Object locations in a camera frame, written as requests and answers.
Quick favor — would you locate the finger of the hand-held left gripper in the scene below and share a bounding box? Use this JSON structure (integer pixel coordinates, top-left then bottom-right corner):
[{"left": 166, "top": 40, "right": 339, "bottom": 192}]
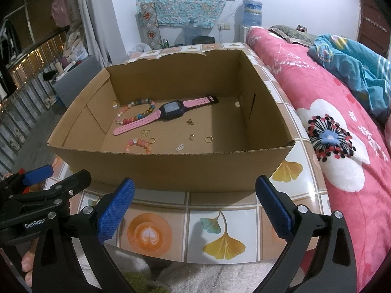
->
[
  {"left": 0, "top": 164, "right": 55, "bottom": 194},
  {"left": 41, "top": 171, "right": 93, "bottom": 212}
]

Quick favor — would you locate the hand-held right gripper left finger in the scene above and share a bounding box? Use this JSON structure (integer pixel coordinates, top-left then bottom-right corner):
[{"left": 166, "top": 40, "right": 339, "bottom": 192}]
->
[{"left": 32, "top": 177, "right": 136, "bottom": 293}]

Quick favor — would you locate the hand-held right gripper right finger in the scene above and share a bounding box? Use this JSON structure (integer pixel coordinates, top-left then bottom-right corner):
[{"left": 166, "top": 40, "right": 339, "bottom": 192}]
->
[{"left": 255, "top": 175, "right": 358, "bottom": 293}]

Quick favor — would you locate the pink bead bracelet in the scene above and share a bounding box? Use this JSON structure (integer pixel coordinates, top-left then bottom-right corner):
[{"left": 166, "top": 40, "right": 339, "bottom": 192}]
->
[{"left": 124, "top": 138, "right": 154, "bottom": 154}]

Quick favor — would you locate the brown cardboard box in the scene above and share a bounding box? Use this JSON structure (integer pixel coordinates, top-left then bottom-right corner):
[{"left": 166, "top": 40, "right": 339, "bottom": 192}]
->
[{"left": 47, "top": 48, "right": 296, "bottom": 193}]

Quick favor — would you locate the multicoloured bead bracelet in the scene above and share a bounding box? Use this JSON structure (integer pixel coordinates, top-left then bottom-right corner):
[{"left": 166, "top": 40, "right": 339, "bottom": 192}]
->
[{"left": 115, "top": 98, "right": 156, "bottom": 125}]

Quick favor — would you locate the pink strap dark face watch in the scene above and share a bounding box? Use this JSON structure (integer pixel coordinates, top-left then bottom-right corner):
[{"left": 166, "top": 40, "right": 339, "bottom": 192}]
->
[{"left": 113, "top": 95, "right": 219, "bottom": 136}]

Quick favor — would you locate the person's left hand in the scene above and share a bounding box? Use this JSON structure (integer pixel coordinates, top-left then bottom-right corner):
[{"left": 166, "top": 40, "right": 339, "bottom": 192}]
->
[{"left": 21, "top": 241, "right": 40, "bottom": 288}]

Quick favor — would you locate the ginkgo print table cover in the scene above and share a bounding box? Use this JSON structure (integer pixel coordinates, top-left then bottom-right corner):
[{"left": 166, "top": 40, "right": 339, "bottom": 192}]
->
[{"left": 43, "top": 42, "right": 333, "bottom": 264}]

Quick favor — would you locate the white green fluffy blanket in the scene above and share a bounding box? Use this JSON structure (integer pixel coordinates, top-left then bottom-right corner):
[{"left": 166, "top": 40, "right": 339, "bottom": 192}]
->
[{"left": 73, "top": 246, "right": 275, "bottom": 293}]

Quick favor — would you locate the metal railing with lights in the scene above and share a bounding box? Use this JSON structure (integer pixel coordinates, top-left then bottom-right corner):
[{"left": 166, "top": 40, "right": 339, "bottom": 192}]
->
[{"left": 0, "top": 32, "right": 69, "bottom": 156}]

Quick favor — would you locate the grey storage box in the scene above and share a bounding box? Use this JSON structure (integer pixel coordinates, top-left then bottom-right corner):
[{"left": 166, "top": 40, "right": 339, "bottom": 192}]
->
[{"left": 54, "top": 54, "right": 104, "bottom": 108}]

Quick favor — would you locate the black hanging garment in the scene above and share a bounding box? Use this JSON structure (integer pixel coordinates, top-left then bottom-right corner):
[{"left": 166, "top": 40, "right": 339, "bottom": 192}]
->
[{"left": 0, "top": 21, "right": 22, "bottom": 96}]

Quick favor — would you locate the pink floral blanket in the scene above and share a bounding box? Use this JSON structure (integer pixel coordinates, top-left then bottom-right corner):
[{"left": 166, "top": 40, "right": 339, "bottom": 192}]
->
[{"left": 246, "top": 26, "right": 391, "bottom": 283}]

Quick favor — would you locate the white plastic bag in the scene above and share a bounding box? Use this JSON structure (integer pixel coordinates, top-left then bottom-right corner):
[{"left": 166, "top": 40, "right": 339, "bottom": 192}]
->
[{"left": 129, "top": 43, "right": 154, "bottom": 58}]

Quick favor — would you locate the blue blanket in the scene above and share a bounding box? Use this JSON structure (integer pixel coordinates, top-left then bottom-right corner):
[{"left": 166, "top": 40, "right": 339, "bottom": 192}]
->
[{"left": 307, "top": 34, "right": 391, "bottom": 118}]

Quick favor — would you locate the pink hanging garment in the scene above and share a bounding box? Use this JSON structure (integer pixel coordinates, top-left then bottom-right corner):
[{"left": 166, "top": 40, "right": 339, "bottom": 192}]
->
[{"left": 51, "top": 0, "right": 73, "bottom": 27}]

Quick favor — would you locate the white curtain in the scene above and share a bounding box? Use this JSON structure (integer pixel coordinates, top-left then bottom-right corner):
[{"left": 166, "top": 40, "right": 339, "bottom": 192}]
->
[{"left": 76, "top": 0, "right": 106, "bottom": 66}]

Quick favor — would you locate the grey green pillow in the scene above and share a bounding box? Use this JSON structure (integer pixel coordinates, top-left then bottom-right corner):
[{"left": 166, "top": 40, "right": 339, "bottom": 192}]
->
[{"left": 268, "top": 24, "right": 320, "bottom": 46}]

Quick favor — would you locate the white water dispenser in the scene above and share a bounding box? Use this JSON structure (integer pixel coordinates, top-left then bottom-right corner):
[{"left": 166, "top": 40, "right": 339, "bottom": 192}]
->
[{"left": 239, "top": 24, "right": 252, "bottom": 44}]

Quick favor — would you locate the black bin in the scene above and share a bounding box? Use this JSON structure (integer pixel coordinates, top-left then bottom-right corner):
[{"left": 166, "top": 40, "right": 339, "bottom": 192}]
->
[{"left": 191, "top": 36, "right": 215, "bottom": 46}]

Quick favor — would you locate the clear empty water bottle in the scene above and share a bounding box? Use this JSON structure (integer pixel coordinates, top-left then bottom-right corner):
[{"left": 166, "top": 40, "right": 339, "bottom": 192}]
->
[{"left": 183, "top": 18, "right": 204, "bottom": 46}]

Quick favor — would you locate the blue labelled water bottle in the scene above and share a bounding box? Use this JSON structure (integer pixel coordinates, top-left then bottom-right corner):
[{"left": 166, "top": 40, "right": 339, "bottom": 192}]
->
[{"left": 242, "top": 0, "right": 263, "bottom": 27}]

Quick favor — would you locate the brown door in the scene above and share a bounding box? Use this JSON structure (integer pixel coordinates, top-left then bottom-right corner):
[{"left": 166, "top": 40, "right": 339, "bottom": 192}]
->
[{"left": 357, "top": 0, "right": 391, "bottom": 58}]

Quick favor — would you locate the diamond patchwork wall panel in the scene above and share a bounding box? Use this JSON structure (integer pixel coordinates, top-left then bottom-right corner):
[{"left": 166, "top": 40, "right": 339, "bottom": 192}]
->
[{"left": 138, "top": 2, "right": 161, "bottom": 50}]

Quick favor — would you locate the blue patterned wall cloth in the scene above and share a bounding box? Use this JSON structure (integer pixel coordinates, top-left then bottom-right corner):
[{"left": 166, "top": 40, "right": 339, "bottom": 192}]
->
[{"left": 135, "top": 0, "right": 236, "bottom": 30}]

